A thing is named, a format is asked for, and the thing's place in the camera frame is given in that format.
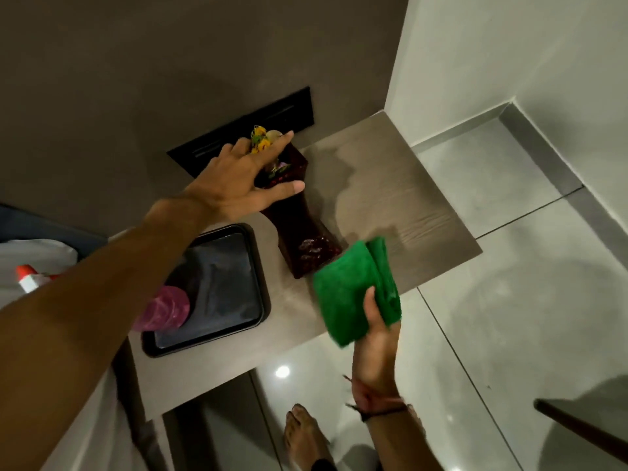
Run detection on person's right forearm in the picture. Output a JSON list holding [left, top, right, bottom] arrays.
[[364, 406, 445, 471]]

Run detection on person's bare foot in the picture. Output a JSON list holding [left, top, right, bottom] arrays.
[[284, 404, 337, 471]]

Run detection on green microfibre cloth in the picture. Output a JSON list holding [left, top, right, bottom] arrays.
[[312, 236, 403, 348]]

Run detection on dark blue padded panel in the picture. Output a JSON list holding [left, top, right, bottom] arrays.
[[0, 204, 109, 247]]

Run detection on person's left hand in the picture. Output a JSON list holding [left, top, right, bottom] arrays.
[[183, 131, 306, 227]]

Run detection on dark red glass vase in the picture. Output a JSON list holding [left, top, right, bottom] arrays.
[[253, 142, 344, 280]]

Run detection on red and black wrist threads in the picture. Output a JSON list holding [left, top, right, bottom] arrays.
[[342, 375, 411, 423]]

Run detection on dark table leg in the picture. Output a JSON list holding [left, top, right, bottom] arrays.
[[111, 337, 149, 429]]

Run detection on yellow artificial flowers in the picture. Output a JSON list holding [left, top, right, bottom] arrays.
[[249, 124, 284, 155]]

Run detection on person's right hand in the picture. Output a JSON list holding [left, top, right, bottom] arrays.
[[351, 287, 404, 402]]

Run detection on black rectangular tray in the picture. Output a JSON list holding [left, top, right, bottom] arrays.
[[141, 223, 272, 359]]

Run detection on person's left forearm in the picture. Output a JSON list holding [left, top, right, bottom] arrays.
[[0, 190, 213, 471]]

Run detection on black wall panel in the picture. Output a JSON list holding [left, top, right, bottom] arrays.
[[166, 86, 315, 178]]

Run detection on pink spray bottle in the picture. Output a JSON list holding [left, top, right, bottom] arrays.
[[15, 264, 191, 333]]

